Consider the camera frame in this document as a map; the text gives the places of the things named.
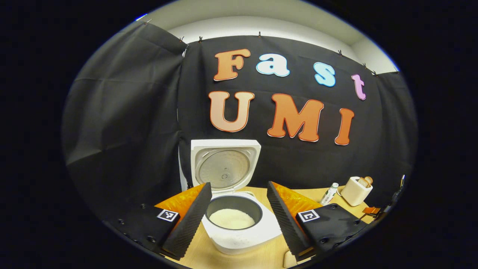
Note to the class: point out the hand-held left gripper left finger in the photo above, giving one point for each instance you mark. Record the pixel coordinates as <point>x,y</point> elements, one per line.
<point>188,220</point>

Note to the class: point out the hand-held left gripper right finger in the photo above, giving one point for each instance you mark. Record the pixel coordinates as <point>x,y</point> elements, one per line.
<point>287,220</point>

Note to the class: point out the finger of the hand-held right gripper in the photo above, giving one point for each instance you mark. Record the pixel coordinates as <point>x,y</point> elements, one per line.
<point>371,210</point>

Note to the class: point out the white rice layer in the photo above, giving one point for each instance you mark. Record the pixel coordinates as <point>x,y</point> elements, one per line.
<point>231,219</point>

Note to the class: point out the white rice cooker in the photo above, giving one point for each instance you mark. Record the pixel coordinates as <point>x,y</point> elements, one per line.
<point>239,239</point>

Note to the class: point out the cream toaster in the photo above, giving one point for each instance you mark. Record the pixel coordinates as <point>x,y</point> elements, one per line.
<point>354,194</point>

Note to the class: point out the toasted bread slice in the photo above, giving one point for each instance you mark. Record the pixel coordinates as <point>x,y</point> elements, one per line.
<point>369,180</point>
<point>362,182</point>

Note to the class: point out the transparent tray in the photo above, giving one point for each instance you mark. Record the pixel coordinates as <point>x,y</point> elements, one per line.
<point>289,260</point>

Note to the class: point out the white drink bottle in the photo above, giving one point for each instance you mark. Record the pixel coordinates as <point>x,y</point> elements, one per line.
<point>329,194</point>

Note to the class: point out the row of small cloth clips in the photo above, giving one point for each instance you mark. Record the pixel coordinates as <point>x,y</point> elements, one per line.
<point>259,35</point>

